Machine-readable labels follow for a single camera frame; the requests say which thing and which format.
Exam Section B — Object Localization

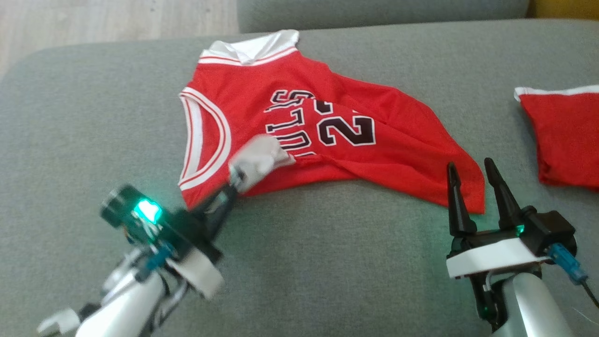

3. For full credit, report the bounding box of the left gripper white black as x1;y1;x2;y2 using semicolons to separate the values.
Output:
159;183;238;300

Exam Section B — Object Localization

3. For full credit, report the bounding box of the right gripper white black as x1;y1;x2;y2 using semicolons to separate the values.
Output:
446;158;553;280

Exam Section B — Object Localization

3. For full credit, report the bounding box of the red shorts white stripe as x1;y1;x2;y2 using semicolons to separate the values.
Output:
514;84;599;191

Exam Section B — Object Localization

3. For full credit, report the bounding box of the red basketball jersey white trim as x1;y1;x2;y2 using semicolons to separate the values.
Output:
178;29;486;214

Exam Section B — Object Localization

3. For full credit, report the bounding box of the grey fabric ottoman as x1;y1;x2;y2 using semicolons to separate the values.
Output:
0;19;599;337

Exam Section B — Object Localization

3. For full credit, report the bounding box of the large grey sofa seat cushion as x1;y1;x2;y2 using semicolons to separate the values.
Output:
236;0;533;34

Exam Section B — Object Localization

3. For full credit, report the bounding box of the left blue connector cable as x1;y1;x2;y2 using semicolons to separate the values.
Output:
135;243;173;282

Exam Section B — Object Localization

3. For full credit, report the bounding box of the blue connector cable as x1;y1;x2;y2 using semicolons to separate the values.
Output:
546;242;599;309
135;243;173;282

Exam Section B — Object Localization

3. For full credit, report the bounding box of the right blue connector cable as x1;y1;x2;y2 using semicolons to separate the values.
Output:
546;242;599;309

